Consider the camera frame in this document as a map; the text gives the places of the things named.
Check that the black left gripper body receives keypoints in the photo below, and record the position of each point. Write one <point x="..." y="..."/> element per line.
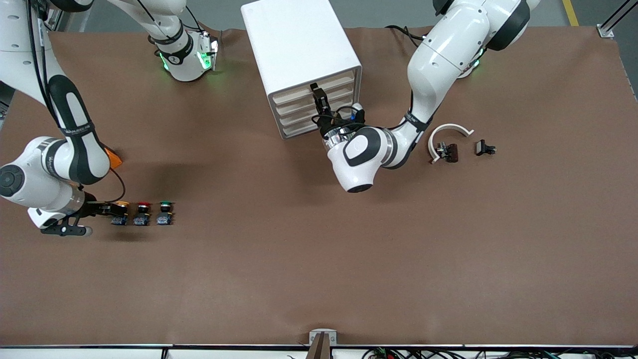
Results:
<point x="325" y="124"/>

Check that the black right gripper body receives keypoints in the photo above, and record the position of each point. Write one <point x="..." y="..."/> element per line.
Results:
<point x="93" y="206"/>

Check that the yellow push button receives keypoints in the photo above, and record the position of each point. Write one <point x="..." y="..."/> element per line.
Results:
<point x="121" y="219"/>

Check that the white tray edge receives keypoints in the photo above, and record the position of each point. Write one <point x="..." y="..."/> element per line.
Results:
<point x="294" y="94"/>

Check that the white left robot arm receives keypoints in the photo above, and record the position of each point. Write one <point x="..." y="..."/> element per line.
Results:
<point x="438" y="60"/>

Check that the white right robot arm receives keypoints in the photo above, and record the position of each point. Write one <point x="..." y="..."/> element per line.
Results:
<point x="75" y="149"/>

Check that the red push button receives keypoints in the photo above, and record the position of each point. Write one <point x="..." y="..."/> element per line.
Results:
<point x="142" y="212"/>

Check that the green push button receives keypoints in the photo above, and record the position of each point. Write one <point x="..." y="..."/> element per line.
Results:
<point x="165" y="212"/>

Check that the orange box with hole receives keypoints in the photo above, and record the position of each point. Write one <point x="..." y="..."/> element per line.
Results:
<point x="113" y="158"/>

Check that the small black metal connector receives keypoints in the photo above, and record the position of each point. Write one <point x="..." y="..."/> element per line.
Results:
<point x="451" y="152"/>

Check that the black small electrical component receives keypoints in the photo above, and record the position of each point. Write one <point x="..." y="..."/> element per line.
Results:
<point x="483" y="148"/>

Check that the white curved plastic bracket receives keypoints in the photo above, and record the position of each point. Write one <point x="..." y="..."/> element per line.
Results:
<point x="438" y="132"/>

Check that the white table edge rail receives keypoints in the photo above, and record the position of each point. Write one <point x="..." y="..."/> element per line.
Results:
<point x="99" y="352"/>

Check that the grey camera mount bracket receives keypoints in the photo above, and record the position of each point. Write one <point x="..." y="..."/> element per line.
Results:
<point x="322" y="339"/>

